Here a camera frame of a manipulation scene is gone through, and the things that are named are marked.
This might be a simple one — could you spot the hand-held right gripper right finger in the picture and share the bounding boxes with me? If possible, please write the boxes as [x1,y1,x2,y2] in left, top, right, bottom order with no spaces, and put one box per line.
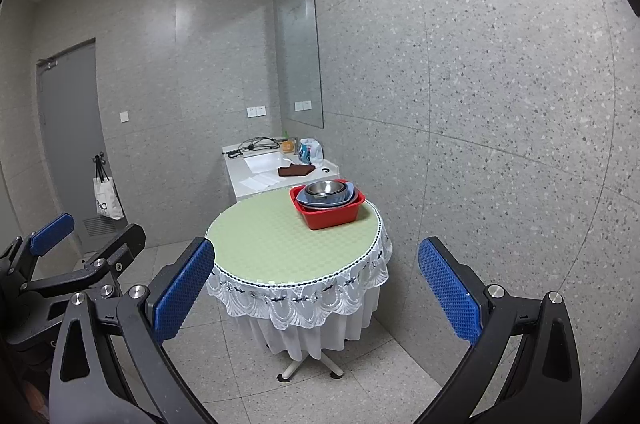
[417,237,583,424]

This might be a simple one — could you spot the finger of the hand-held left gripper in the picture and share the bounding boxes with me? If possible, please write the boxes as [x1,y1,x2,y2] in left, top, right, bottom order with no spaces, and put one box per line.
[30,224,147,301]
[5,213,76,280]

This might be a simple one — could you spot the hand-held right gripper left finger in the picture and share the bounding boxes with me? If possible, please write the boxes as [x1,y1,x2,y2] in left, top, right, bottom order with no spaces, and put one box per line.
[48,237,216,424]

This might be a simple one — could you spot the blue plastic basin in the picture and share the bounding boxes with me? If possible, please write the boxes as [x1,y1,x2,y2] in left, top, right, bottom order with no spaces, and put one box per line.
[295,182,359,211]

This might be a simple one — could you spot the red plastic basin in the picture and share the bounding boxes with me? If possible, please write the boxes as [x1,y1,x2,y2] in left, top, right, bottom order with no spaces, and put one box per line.
[289,179,367,231]

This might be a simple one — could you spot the large steel bowl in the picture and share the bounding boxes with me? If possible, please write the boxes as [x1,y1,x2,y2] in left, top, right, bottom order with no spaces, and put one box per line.
[303,181,351,207]

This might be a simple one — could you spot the small steel bowl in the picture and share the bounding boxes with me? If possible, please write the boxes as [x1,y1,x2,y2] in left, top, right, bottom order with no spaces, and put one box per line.
[307,181,346,197]

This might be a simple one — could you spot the white tote bag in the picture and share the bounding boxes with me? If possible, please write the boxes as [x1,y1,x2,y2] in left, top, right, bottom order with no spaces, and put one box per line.
[93,154,125,221]

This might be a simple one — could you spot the grey door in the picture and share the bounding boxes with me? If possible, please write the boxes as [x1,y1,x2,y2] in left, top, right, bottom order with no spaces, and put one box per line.
[36,38,127,255]

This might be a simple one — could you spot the round table with lace cloth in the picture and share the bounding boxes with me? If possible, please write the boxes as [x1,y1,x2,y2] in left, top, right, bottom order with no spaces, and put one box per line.
[204,193,394,362]

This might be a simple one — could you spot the white paper sheet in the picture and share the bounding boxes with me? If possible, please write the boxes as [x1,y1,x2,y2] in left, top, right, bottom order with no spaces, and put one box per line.
[240,174,281,191]

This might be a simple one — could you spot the white sink counter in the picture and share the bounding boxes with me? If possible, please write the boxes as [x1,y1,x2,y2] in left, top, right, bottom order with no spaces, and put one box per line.
[222,139,342,203]

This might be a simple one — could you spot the round table white legs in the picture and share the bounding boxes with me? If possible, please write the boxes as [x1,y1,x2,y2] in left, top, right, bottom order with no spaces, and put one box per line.
[275,346,345,383]

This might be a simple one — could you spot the brown cloth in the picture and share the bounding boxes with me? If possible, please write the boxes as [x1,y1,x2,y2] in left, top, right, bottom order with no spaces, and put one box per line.
[277,163,316,178]

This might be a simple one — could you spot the white blue plastic bag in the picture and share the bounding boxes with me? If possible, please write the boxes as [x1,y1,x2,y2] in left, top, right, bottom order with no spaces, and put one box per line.
[298,137,322,165]

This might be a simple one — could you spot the black cable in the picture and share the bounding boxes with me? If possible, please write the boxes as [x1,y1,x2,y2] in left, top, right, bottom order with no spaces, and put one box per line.
[226,137,281,158]

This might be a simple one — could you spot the wall mirror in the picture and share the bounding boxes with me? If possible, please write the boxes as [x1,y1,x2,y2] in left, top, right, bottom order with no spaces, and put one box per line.
[274,0,325,130]

